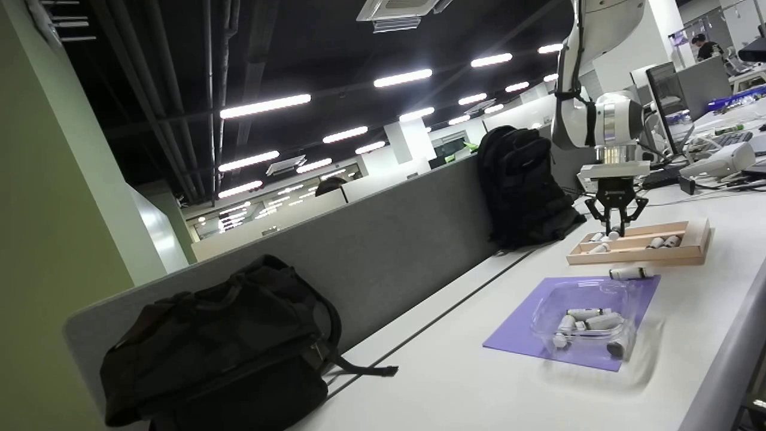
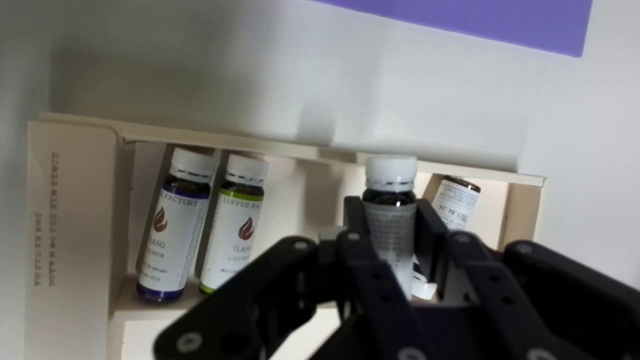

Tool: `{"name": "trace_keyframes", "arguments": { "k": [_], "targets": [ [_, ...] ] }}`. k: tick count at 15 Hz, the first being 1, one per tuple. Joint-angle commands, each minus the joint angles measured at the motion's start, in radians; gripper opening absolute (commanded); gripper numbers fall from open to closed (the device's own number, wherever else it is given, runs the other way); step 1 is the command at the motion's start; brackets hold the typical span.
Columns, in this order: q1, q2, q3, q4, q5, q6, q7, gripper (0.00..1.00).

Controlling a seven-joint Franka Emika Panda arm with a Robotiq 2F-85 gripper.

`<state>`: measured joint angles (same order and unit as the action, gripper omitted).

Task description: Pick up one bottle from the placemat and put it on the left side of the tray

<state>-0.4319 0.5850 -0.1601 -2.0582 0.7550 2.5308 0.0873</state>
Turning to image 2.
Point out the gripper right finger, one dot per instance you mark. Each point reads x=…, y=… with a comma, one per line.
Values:
x=550, y=300

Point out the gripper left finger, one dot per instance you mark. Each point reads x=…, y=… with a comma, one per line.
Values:
x=260, y=290

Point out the dark bottle with grey label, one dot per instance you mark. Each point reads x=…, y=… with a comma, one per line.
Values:
x=391, y=220

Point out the bottle with green band label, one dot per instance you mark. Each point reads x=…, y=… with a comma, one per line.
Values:
x=235, y=235

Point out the bottle with blue band label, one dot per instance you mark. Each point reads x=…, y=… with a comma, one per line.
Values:
x=172, y=235

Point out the dark bottle with white label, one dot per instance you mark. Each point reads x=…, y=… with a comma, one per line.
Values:
x=457, y=202

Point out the cream cardboard tray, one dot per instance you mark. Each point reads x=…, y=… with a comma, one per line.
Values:
x=75, y=225

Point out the purple placemat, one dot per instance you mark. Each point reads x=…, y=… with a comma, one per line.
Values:
x=475, y=17

